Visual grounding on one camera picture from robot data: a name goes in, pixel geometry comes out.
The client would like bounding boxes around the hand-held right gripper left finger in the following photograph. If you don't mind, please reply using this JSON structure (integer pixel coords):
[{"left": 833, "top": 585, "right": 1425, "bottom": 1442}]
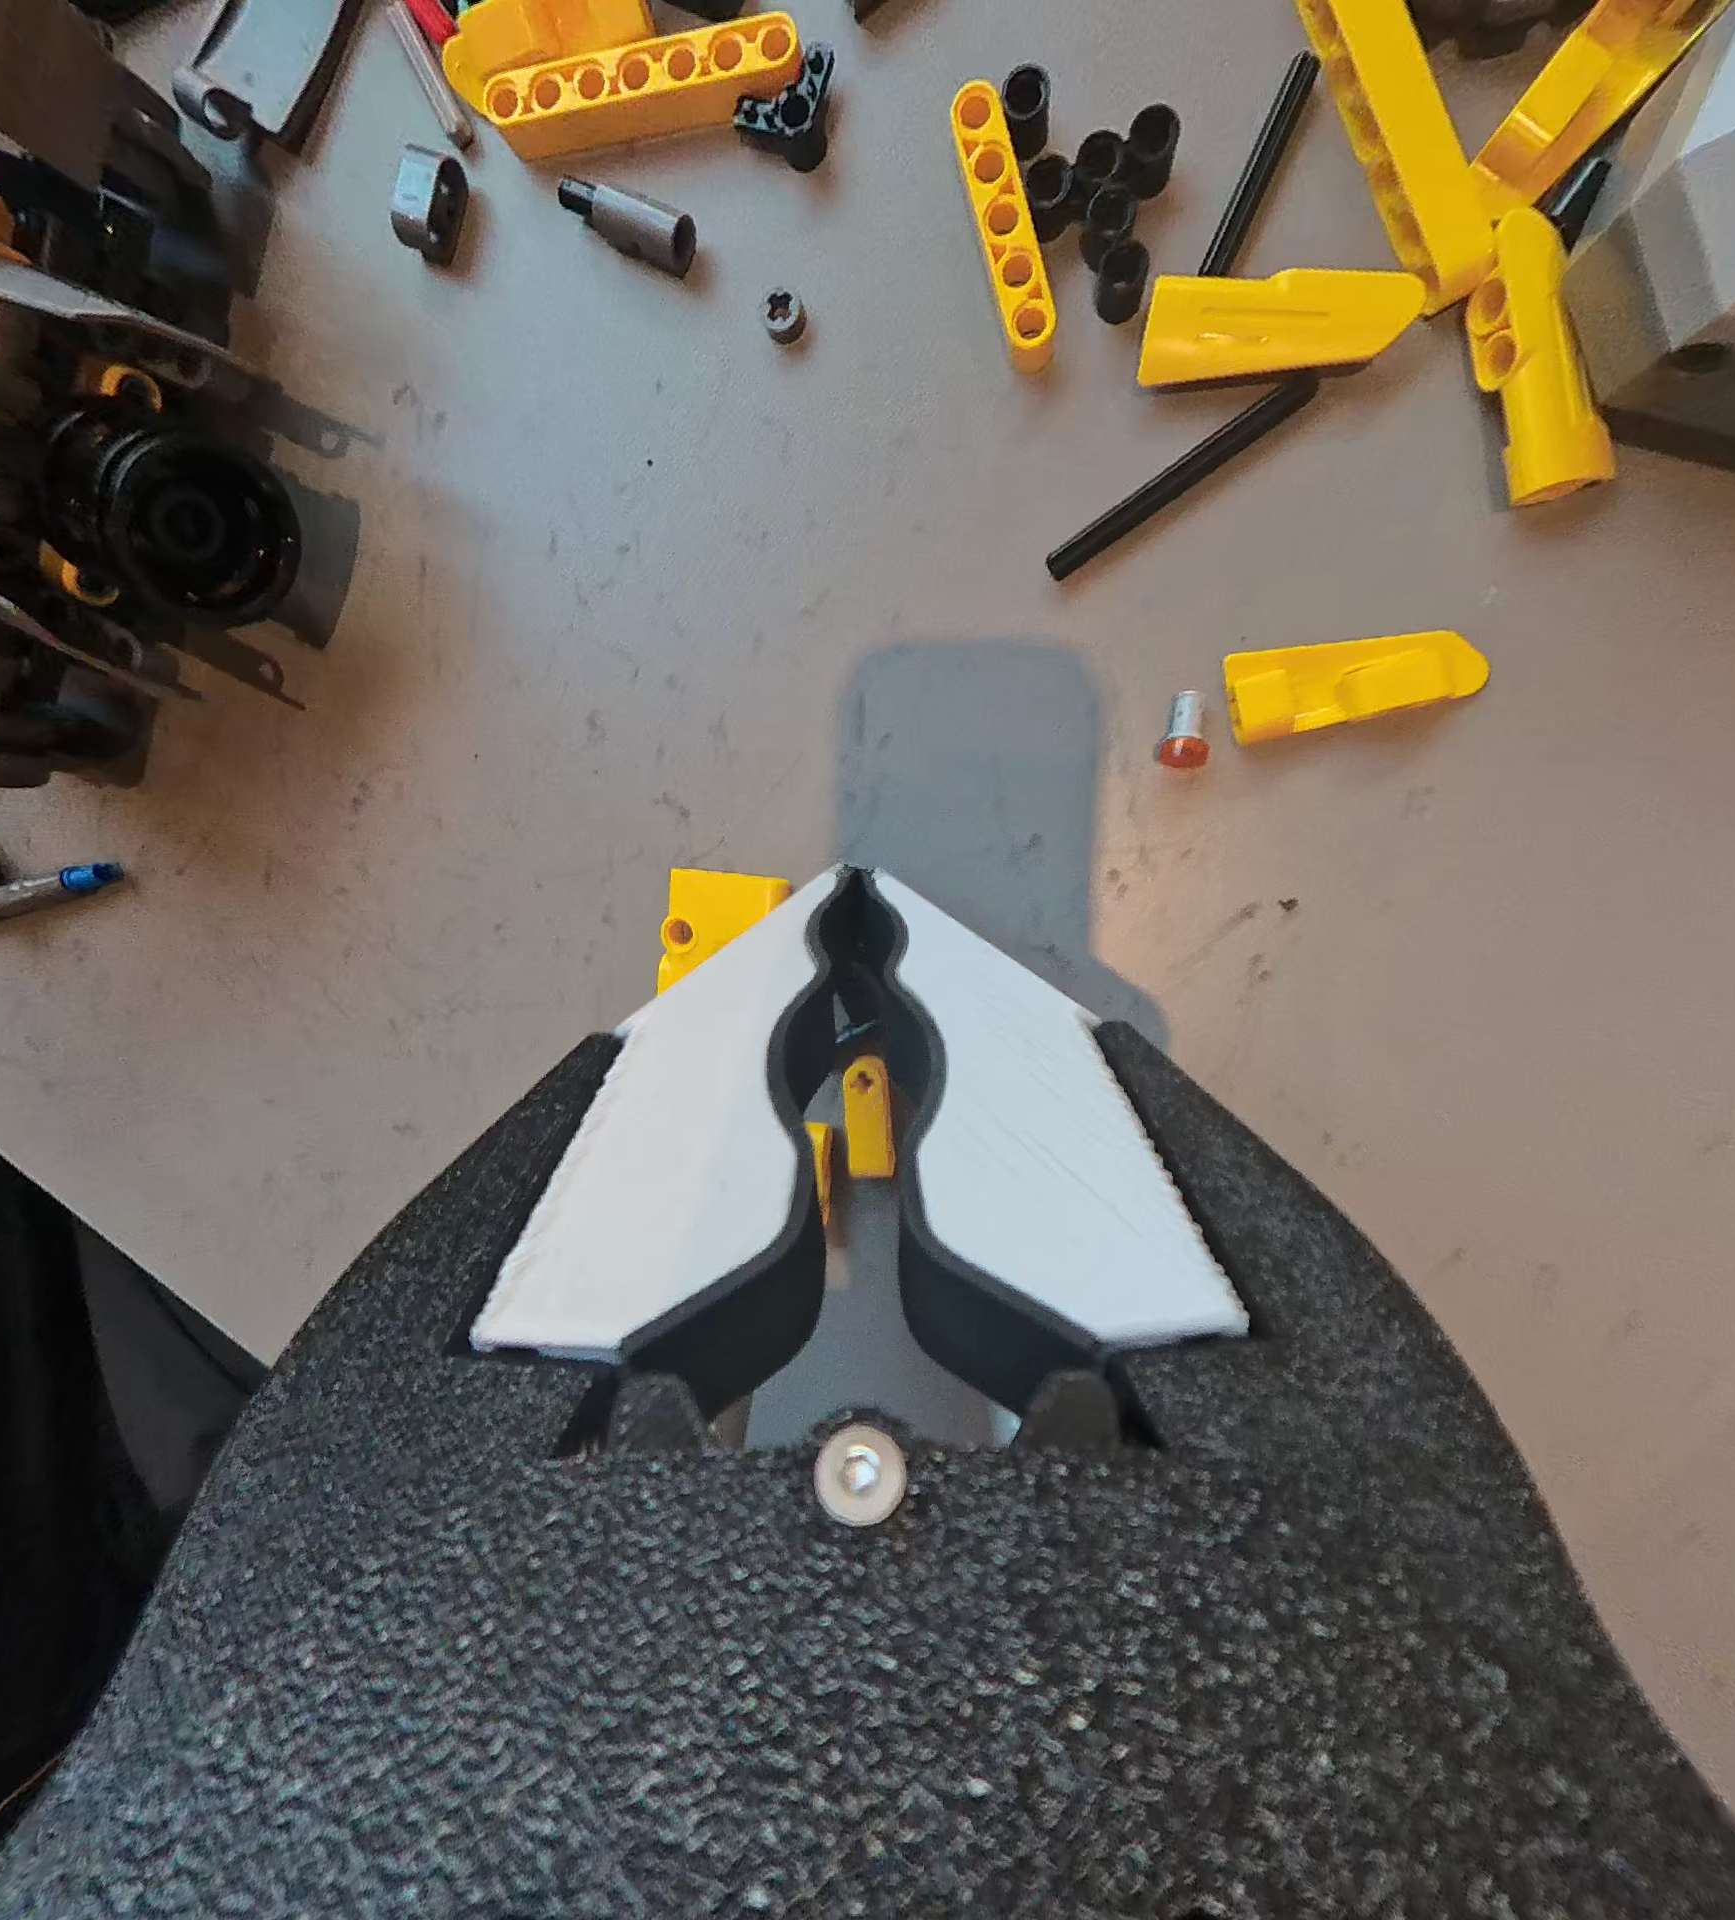
[{"left": 469, "top": 865, "right": 861, "bottom": 1413}]

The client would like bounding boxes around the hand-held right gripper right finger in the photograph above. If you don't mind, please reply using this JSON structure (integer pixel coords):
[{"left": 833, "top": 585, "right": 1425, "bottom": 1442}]
[{"left": 861, "top": 868, "right": 1254, "bottom": 1413}]

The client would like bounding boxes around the small yellow connector piece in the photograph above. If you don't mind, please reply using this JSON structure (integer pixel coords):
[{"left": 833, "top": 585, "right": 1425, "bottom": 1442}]
[{"left": 843, "top": 1053, "right": 899, "bottom": 1181}]

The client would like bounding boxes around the yellow holed panel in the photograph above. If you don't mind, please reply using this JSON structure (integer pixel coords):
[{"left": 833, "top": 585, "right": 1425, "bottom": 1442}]
[{"left": 653, "top": 868, "right": 843, "bottom": 1248}]

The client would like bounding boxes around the black axle with blue ends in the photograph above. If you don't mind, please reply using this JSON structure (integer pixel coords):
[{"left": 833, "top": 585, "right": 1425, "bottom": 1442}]
[{"left": 0, "top": 823, "right": 127, "bottom": 941}]

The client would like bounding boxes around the grey oval link piece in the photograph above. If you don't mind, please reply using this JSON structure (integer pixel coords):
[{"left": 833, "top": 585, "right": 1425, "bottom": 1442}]
[{"left": 389, "top": 145, "right": 474, "bottom": 269}]

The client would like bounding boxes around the yellow panel with red pin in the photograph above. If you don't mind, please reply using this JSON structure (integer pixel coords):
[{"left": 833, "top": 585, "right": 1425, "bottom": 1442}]
[{"left": 1150, "top": 628, "right": 1490, "bottom": 774}]

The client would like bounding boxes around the black axle rod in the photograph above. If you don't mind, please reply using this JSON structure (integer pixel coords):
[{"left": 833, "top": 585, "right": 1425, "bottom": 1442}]
[
  {"left": 1043, "top": 377, "right": 1321, "bottom": 585},
  {"left": 1199, "top": 48, "right": 1321, "bottom": 279}
]

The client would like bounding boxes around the yellow grey brick vehicle model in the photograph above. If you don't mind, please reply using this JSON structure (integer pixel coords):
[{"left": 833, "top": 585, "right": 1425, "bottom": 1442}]
[{"left": 0, "top": 0, "right": 375, "bottom": 798}]

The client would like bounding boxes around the yellow wedge panel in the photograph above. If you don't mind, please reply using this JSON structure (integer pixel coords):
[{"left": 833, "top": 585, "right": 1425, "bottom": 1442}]
[{"left": 1136, "top": 267, "right": 1432, "bottom": 392}]

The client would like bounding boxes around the yellow tube beam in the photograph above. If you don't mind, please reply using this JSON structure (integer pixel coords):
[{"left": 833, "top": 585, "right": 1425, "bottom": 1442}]
[{"left": 1462, "top": 208, "right": 1619, "bottom": 509}]

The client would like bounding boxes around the dark grey axle connector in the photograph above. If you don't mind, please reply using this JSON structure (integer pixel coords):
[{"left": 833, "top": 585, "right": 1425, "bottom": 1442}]
[{"left": 555, "top": 175, "right": 700, "bottom": 279}]

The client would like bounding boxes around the short yellow holed beam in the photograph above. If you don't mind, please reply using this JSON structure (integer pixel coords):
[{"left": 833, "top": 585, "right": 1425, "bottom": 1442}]
[{"left": 949, "top": 79, "right": 1057, "bottom": 377}]

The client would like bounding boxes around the cluster of black pins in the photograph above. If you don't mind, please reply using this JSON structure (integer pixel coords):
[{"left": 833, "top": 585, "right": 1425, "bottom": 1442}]
[{"left": 998, "top": 63, "right": 1184, "bottom": 326}]

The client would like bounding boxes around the black angled connector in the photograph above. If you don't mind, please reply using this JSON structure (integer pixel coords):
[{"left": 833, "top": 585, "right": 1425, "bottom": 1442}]
[{"left": 733, "top": 44, "right": 840, "bottom": 175}]

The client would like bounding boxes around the long yellow holed beam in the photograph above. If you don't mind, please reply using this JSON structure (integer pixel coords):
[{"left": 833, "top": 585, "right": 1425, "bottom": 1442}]
[{"left": 1295, "top": 0, "right": 1500, "bottom": 317}]

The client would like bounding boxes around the yellow seven-hole beam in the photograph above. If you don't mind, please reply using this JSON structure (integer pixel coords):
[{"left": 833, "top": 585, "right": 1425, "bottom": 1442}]
[{"left": 483, "top": 12, "right": 803, "bottom": 162}]

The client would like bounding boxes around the grey axle rod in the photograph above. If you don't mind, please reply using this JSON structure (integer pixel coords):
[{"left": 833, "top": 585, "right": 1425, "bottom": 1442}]
[{"left": 386, "top": 0, "right": 476, "bottom": 151}]

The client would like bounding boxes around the grey battery box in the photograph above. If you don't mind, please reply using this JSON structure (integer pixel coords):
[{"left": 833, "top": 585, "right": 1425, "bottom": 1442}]
[{"left": 1559, "top": 0, "right": 1735, "bottom": 496}]

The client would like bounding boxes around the short yellow panel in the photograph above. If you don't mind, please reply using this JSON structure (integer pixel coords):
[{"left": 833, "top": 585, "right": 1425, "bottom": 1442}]
[{"left": 440, "top": 0, "right": 660, "bottom": 107}]

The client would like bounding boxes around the dark grey curved panel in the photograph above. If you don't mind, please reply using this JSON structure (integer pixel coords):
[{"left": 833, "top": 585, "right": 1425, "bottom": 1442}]
[{"left": 175, "top": 0, "right": 364, "bottom": 145}]

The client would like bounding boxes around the yellow curved panel piece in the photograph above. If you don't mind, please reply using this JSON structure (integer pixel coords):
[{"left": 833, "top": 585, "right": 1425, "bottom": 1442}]
[{"left": 1467, "top": 0, "right": 1733, "bottom": 220}]

